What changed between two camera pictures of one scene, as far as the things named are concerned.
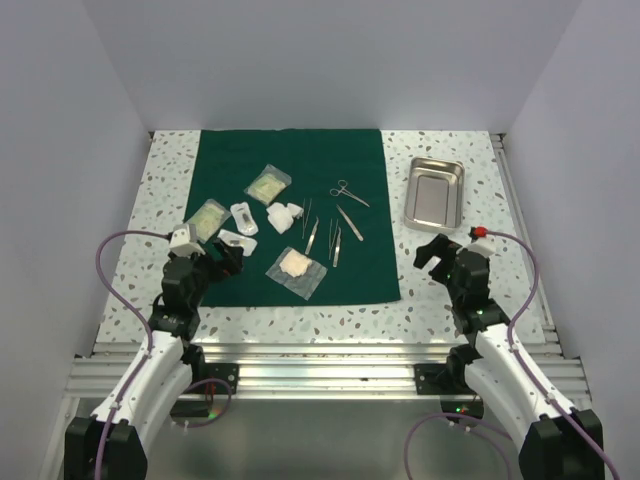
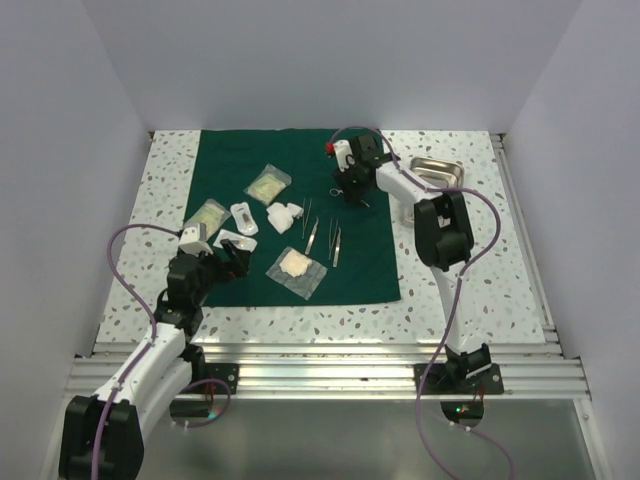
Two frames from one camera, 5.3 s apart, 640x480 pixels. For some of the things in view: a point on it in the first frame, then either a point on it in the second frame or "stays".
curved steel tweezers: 312,237 stays
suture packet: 244,219 stays
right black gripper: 437,247 to 351,194
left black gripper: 230,256 stays
